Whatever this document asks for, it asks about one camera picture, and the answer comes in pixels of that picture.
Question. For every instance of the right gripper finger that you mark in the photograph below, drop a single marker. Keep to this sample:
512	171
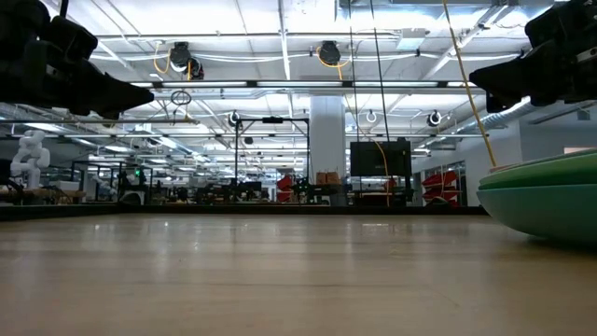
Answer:
496	102
513	70

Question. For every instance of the light green large plate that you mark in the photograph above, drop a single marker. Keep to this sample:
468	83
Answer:
559	159

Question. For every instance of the dark green large plate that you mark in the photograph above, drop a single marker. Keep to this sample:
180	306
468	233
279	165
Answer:
550	177

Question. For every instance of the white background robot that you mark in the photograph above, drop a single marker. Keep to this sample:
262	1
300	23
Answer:
30	158

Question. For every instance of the red storage bins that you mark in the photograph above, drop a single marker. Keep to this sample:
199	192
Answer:
438	179
284	183

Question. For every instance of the green stacked bowls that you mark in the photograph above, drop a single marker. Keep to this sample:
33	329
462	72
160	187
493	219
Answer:
550	212

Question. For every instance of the black monitor screen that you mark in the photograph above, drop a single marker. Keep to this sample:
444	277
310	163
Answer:
368	158

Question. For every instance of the white square column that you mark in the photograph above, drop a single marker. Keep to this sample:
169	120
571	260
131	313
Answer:
326	140

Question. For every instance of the cardboard box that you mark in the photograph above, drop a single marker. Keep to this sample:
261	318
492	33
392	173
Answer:
333	178
321	178

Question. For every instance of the long ceiling light bar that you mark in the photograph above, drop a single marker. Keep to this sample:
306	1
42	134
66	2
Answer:
298	84

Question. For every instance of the silver ventilation duct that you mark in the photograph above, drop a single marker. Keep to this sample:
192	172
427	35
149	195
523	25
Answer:
508	116

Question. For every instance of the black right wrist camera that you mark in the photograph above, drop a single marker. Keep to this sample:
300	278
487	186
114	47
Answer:
545	25

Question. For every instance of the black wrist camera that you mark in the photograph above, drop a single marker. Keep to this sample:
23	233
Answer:
74	39
545	25

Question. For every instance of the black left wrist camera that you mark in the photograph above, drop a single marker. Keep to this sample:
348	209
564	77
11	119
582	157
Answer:
74	39

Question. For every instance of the black gantry frame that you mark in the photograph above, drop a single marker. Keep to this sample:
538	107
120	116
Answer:
273	120

